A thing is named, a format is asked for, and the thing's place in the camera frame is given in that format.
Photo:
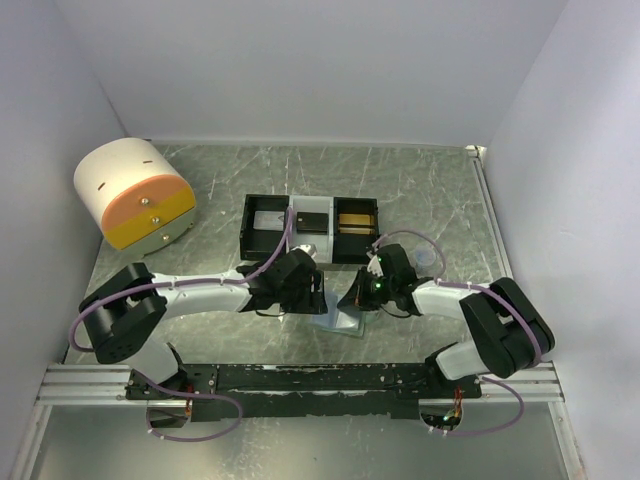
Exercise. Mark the aluminium right side rail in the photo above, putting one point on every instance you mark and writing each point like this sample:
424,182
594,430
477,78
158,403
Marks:
476,154

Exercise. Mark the gold cards in right bin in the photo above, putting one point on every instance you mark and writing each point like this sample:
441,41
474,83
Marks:
356,223

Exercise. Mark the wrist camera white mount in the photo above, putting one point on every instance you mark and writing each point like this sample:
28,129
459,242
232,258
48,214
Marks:
309,249
374,266

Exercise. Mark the black cards in middle bin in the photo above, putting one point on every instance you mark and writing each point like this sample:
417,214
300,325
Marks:
312,223

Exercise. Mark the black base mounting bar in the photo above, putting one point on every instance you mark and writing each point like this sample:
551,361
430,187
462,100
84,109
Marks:
279,391

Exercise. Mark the silver cards in left bin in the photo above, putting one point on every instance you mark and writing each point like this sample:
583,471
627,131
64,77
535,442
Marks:
269,221

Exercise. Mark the black right tray bin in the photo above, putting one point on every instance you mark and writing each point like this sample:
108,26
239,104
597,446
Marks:
350,249

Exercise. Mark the small clear plastic cup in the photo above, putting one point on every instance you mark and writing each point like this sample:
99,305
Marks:
425,258

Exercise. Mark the white middle tray bin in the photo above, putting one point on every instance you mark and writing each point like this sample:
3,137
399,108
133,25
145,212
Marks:
323,243

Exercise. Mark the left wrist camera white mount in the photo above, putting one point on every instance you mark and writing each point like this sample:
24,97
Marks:
309,249

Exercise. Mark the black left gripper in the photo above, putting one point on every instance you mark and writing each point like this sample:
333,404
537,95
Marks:
305,306

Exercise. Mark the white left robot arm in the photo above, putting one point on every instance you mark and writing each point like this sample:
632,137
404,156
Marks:
121,316

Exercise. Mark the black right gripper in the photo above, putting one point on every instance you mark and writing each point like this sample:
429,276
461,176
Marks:
357,298

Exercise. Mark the round drawer cabinet white orange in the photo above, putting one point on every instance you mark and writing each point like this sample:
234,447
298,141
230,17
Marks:
137,198

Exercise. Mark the green card holder wallet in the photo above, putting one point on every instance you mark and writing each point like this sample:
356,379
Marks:
350,322

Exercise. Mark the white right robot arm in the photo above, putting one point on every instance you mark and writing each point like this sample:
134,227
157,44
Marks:
507,332

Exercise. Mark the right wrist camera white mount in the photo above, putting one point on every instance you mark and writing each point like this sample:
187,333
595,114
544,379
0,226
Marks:
374,266

